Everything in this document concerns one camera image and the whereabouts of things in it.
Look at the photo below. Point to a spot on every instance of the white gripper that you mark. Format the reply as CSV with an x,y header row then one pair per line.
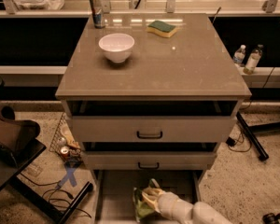
x,y
168,203

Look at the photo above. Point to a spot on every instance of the green jalapeno chip bag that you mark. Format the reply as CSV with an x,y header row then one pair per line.
x,y
141,208

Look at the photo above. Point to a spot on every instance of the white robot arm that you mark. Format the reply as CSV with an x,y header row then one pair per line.
x,y
203,213

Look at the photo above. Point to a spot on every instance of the bottom open drawer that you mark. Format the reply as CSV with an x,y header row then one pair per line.
x,y
115,193

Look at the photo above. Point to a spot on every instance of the middle grey drawer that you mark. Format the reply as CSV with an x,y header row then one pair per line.
x,y
148,160

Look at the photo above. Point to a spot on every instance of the grey drawer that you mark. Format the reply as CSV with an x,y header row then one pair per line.
x,y
148,160
151,129

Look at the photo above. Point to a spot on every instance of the top grey drawer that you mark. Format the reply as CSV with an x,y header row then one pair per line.
x,y
151,129

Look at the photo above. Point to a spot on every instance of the grey drawer cabinet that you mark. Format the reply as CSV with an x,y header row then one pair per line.
x,y
189,74

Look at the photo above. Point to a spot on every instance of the blue tape cross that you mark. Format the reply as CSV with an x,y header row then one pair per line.
x,y
69,176

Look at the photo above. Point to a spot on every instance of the red soda can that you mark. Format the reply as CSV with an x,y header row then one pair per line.
x,y
64,152

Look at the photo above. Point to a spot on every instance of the black stand base bar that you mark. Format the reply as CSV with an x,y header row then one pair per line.
x,y
263,155

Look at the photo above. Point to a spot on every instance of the black table leg bar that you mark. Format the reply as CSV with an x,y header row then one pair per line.
x,y
57,213

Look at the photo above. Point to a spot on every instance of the black chair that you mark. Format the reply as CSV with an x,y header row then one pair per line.
x,y
18,143

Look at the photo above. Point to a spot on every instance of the white bowl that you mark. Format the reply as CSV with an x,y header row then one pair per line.
x,y
117,47

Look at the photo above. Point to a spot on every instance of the small clear water bottle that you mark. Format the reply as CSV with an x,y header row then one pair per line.
x,y
239,56

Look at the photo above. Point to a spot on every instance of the tall clear plastic bottle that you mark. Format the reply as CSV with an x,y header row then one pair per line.
x,y
253,59

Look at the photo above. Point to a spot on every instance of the yellow green sponge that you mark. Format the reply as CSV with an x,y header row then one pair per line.
x,y
162,29

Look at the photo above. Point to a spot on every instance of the blue silver energy drink can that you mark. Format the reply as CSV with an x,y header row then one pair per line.
x,y
97,14

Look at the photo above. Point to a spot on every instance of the wire basket on floor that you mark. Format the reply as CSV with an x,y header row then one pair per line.
x,y
64,137

